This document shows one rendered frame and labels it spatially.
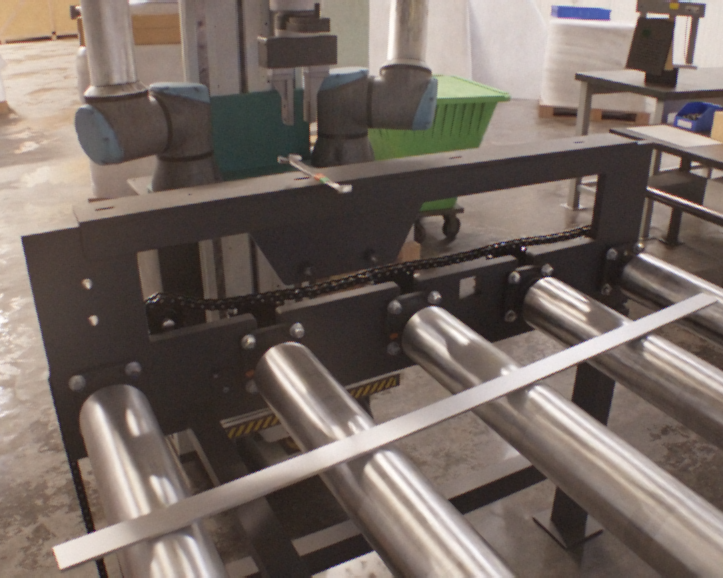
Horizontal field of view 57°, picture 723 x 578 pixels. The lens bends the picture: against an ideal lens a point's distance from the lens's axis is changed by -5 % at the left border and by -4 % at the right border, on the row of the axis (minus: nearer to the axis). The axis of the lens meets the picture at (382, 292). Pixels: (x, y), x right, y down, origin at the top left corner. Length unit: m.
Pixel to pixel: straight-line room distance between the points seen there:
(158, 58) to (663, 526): 4.02
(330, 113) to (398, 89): 0.20
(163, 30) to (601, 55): 4.89
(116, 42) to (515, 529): 1.70
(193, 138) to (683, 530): 1.41
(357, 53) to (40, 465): 3.41
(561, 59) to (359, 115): 6.06
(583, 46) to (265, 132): 6.16
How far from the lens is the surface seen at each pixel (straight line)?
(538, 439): 1.07
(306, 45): 1.24
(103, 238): 1.12
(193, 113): 1.81
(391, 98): 1.97
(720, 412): 1.22
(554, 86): 7.99
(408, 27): 2.03
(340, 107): 1.99
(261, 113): 2.05
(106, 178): 4.74
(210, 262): 2.15
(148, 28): 4.55
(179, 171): 1.84
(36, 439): 2.73
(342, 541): 1.66
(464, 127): 3.94
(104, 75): 1.73
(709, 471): 2.60
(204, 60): 2.01
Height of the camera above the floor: 1.51
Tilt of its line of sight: 26 degrees down
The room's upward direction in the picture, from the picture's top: 1 degrees clockwise
